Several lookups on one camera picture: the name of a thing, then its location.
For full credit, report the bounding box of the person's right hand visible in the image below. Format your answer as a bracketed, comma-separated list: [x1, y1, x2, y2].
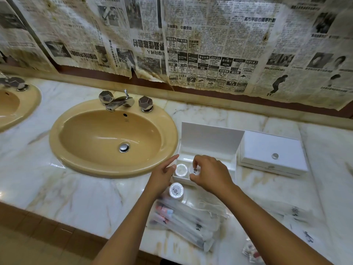
[189, 155, 237, 202]

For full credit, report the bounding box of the pile of toothbrush kits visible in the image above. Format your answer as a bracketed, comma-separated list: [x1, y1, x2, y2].
[147, 195, 221, 253]

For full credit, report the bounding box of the person's left hand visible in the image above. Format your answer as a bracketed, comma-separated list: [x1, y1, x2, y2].
[147, 153, 180, 198]

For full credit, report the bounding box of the small round white jar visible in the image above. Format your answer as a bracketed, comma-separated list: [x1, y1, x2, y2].
[168, 182, 185, 201]

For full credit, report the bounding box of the chrome faucet spout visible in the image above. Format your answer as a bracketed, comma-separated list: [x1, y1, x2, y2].
[106, 89, 136, 112]

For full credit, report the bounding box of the beige oval sink basin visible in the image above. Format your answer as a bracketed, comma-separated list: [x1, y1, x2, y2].
[49, 98, 179, 179]
[0, 82, 42, 133]

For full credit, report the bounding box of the chrome faceted faucet knob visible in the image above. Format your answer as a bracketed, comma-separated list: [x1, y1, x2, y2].
[138, 96, 154, 113]
[0, 71, 29, 92]
[99, 91, 115, 106]

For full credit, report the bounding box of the yellowed newspaper sheet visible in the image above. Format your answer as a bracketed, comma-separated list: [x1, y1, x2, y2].
[0, 0, 58, 74]
[251, 0, 353, 111]
[11, 0, 169, 83]
[160, 0, 279, 94]

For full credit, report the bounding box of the white box with round knob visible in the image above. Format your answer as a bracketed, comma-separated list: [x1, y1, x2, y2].
[172, 121, 245, 188]
[238, 130, 309, 179]

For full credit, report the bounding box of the person's right forearm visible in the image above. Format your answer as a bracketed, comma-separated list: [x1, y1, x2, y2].
[220, 186, 333, 265]

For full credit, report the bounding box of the person's left forearm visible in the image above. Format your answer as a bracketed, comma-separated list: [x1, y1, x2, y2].
[91, 190, 165, 265]

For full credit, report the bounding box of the red item packet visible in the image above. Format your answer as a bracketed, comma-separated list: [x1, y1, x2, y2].
[242, 240, 267, 265]

